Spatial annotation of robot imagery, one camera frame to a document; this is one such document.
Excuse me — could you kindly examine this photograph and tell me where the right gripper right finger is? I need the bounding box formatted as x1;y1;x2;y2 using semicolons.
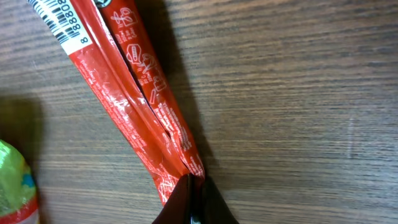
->
194;177;239;224

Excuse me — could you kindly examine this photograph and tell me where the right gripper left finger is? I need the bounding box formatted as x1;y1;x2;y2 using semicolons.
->
152;174;190;224

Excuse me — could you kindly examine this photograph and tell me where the green candy bag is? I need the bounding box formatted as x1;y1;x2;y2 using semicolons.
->
1;141;40;224

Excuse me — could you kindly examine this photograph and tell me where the red stick sachet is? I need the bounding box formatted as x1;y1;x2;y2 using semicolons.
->
29;0;205;203

